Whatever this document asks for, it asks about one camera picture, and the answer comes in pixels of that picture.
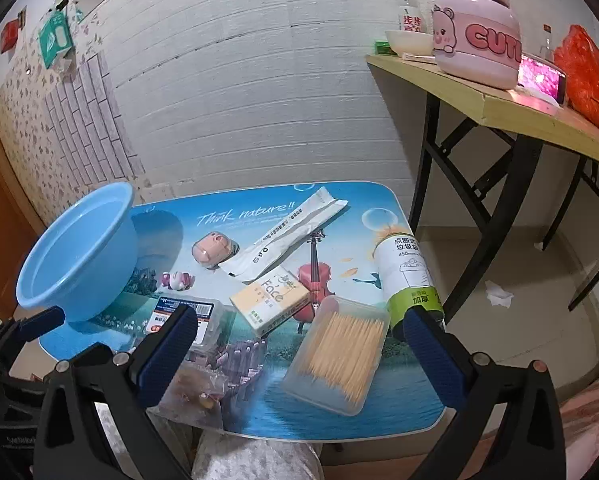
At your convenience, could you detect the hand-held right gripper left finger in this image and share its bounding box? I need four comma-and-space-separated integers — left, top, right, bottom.
32, 304, 200, 480

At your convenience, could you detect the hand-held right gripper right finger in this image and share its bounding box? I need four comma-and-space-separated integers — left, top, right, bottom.
402, 305, 567, 480

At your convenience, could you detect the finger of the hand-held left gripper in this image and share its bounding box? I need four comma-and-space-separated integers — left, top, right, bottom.
0, 305, 66, 361

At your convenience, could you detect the clear plastic snack bag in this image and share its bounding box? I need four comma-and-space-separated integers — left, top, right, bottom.
157, 350, 265, 431

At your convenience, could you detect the clear box with blue label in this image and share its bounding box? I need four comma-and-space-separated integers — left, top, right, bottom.
144, 296, 238, 356

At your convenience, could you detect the blue plastic basin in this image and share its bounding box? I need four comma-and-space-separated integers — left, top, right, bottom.
16, 181, 139, 323

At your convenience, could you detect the small pink cat figurine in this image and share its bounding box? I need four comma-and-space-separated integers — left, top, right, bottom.
160, 271, 196, 292

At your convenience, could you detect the white green garbage bag roll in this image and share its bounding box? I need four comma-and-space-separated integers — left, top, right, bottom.
370, 234, 447, 336

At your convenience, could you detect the clear toothpick box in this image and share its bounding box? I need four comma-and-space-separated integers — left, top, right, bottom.
281, 295, 390, 417

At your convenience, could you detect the yellow tissue pack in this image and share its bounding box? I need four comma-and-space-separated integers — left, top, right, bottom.
230, 269, 310, 338

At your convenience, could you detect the long white paper packet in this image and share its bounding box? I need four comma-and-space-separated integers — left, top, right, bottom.
221, 186, 349, 281

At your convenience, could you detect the pink cartoon container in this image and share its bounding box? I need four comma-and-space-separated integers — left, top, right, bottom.
432, 0, 523, 90

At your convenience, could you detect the crumpled white tissue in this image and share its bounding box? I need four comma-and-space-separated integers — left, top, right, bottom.
484, 280, 516, 308

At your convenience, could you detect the pink blanket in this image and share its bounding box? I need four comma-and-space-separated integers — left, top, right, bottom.
559, 365, 599, 480

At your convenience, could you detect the wooden folding table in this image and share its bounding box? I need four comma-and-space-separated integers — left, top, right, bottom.
365, 52, 599, 311

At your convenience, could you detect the phone with pink screen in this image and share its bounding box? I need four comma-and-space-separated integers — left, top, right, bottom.
517, 55, 570, 106

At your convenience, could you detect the white bowl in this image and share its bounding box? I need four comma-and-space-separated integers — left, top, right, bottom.
384, 30, 434, 57

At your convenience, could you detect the orange plastic bag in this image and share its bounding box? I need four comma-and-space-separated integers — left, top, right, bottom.
553, 24, 599, 133

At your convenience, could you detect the clear plastic drink bottle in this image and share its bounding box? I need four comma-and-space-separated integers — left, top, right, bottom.
397, 0, 423, 33

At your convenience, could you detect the green wall tissue pack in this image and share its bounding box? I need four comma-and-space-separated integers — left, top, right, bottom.
38, 12, 74, 68

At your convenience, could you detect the red wall box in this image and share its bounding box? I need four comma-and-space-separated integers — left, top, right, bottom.
0, 20, 19, 53

